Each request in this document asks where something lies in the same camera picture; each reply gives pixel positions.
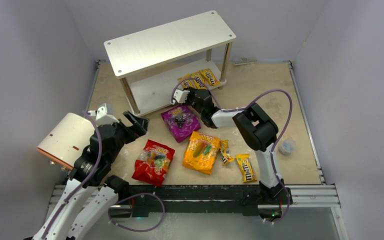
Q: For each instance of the white cylindrical lamp shade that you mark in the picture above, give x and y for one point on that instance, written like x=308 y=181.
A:
x=66 y=142

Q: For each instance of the grey bracket at wall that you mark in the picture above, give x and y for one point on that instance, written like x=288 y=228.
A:
x=245 y=61

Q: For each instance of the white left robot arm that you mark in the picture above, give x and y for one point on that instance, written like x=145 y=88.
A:
x=87 y=147

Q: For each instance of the red gummy candy bag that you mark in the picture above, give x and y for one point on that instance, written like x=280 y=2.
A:
x=153 y=163

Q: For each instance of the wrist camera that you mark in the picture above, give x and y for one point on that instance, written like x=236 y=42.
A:
x=103 y=115
x=179 y=96

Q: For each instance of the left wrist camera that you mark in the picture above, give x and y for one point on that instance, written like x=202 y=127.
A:
x=103 y=115

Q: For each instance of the white two-tier shelf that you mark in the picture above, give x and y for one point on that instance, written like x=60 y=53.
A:
x=147 y=49

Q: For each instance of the orange gummy candy bag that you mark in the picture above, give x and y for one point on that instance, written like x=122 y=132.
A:
x=201 y=152

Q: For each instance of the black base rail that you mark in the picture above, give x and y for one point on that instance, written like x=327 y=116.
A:
x=141 y=200

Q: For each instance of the yellow M&M candy bag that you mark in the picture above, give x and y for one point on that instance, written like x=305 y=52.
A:
x=198 y=80

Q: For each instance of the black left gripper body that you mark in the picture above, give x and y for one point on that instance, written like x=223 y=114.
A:
x=128 y=125

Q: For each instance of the small clear plastic cup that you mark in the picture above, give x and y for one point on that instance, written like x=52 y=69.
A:
x=287 y=146

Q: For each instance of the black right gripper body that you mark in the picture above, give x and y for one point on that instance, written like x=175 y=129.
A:
x=192 y=98

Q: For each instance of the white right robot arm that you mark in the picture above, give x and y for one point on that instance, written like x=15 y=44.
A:
x=258 y=130

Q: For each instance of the purple gummy candy bag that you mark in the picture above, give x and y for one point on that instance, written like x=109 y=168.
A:
x=181 y=121

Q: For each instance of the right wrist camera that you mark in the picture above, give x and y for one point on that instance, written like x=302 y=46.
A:
x=179 y=96

